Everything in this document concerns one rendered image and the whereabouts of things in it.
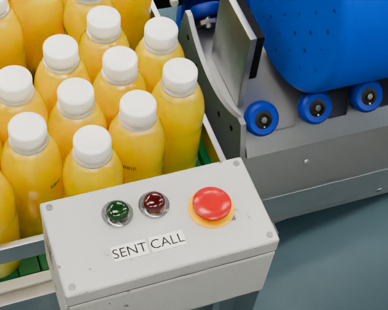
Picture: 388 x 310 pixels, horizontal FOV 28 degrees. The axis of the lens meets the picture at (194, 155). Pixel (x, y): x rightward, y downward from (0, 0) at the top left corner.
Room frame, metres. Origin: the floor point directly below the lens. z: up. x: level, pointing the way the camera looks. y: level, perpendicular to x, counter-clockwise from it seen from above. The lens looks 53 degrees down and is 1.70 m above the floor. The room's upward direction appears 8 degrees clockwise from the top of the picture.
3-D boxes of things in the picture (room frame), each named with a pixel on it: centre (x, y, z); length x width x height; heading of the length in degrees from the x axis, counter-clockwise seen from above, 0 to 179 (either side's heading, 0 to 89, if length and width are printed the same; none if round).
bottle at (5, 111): (0.54, 0.20, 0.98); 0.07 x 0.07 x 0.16
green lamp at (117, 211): (0.38, 0.06, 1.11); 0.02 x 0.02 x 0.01
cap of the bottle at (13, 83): (0.54, 0.20, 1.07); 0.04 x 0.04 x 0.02
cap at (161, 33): (0.65, 0.06, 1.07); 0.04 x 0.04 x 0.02
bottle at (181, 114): (0.59, 0.03, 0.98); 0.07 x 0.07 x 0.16
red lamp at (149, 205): (0.39, 0.03, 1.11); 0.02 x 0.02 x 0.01
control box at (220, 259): (0.38, 0.02, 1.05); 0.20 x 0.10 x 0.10; 116
